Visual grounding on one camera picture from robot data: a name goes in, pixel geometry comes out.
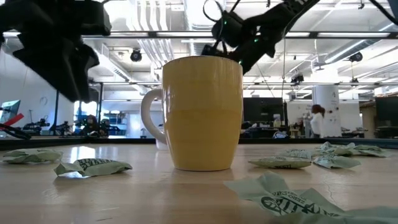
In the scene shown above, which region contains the overhead beam with light strips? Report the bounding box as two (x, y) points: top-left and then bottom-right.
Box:
(0, 30), (398, 40)

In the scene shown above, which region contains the large black background screen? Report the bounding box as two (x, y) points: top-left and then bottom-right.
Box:
(374, 95), (398, 139)

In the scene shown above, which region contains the black ceiling camera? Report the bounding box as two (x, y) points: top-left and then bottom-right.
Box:
(129, 48), (143, 63)
(290, 73), (305, 85)
(348, 51), (364, 63)

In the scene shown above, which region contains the black computer monitor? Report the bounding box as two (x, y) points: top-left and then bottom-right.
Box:
(243, 97), (289, 124)

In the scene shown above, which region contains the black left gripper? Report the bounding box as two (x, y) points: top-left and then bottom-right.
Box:
(0, 0), (112, 103)

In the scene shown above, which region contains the white round column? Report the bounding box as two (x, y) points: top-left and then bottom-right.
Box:
(312, 84), (340, 138)

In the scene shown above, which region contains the black aluminium table frame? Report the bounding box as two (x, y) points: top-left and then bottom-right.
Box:
(0, 136), (398, 151)

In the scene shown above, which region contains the person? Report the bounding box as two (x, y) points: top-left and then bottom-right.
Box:
(81, 114), (100, 137)
(310, 104), (326, 139)

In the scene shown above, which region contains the tilted background monitor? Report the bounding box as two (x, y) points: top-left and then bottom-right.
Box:
(0, 99), (22, 125)

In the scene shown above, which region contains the black background station frame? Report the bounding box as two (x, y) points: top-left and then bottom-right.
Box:
(53, 81), (105, 138)

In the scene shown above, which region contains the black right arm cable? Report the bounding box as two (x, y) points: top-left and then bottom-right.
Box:
(202, 0), (225, 23)

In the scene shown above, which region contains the yellow ceramic mug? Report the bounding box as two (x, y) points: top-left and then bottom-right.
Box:
(139, 55), (244, 172)

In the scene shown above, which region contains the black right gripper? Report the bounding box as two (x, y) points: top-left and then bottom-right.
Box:
(201, 11), (276, 75)

